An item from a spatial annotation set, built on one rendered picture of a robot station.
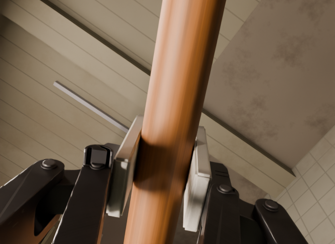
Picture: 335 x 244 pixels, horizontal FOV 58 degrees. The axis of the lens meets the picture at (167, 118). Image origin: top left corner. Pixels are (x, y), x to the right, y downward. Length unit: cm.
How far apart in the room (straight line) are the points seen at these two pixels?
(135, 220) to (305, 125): 308
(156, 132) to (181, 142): 1
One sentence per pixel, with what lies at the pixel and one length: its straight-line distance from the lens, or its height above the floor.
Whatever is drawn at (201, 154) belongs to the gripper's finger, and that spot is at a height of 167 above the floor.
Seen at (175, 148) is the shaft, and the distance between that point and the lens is 15.
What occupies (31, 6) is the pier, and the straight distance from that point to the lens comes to 303.
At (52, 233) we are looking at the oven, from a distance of 218.
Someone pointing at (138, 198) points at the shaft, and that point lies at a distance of 17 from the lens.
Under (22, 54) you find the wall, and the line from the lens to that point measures 333.
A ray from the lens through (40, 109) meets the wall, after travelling 339.
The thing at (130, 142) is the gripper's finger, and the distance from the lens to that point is 15.
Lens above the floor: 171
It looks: 7 degrees down
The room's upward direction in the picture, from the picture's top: 56 degrees counter-clockwise
